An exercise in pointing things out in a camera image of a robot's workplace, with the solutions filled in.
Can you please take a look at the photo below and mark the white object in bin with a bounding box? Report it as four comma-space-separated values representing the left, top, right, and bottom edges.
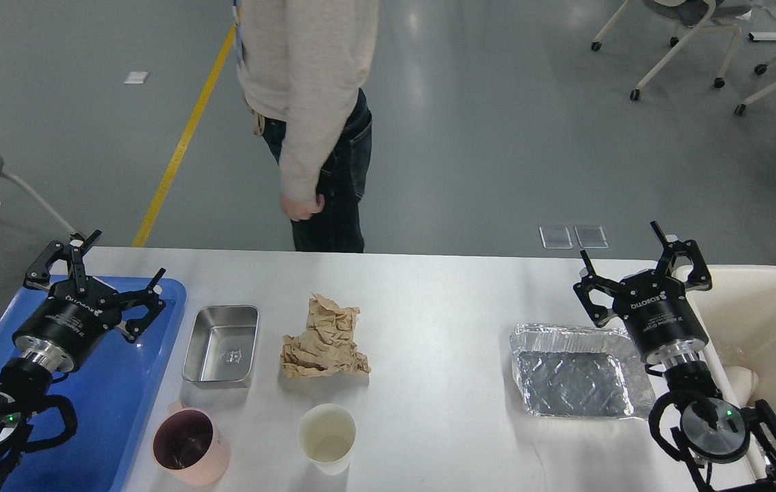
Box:
724, 366, 760, 408

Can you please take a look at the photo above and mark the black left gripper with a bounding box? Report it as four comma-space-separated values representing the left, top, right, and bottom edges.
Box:
13, 230, 167, 372

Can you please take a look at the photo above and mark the crumpled brown paper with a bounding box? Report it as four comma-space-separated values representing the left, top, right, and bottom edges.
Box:
279, 293, 372, 379

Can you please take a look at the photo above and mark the stainless steel rectangular container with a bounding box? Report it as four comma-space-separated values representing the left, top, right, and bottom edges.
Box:
182, 305, 259, 390

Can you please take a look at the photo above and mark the floor socket plate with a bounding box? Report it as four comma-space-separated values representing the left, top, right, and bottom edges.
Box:
573, 225, 609, 249
538, 225, 574, 249

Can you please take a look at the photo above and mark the pink plastic mug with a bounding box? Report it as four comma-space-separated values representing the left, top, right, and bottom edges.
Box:
151, 400, 231, 487

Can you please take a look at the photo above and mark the white office chair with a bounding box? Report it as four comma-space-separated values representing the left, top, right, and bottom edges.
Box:
629, 1, 751, 102

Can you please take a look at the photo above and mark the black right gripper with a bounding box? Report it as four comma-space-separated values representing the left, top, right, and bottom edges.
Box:
572, 221, 713, 363

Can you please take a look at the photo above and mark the white paper cup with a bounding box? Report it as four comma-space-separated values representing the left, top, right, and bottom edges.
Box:
297, 404, 357, 476

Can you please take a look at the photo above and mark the blue plastic tray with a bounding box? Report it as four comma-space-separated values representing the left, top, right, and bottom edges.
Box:
0, 278, 187, 491

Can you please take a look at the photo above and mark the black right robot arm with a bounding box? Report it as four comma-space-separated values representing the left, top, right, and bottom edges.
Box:
573, 221, 776, 491

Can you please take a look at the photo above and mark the white floor tag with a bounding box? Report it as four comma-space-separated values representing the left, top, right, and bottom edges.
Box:
123, 71, 150, 86

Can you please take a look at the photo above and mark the aluminium foil tray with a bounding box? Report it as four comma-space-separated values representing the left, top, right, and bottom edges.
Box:
509, 323, 656, 420

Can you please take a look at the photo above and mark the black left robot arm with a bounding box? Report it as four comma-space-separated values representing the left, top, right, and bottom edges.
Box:
0, 230, 166, 490

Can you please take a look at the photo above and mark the floor socket plate left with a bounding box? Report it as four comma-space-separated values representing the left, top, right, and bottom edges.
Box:
538, 225, 574, 249

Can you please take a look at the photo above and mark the person in beige sweater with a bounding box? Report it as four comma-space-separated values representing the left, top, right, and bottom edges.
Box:
232, 1, 380, 253

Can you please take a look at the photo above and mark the person's hand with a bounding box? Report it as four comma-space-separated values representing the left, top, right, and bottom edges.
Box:
281, 194, 326, 222

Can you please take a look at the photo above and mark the floor socket plate right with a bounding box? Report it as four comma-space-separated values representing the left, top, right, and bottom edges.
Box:
573, 225, 609, 249

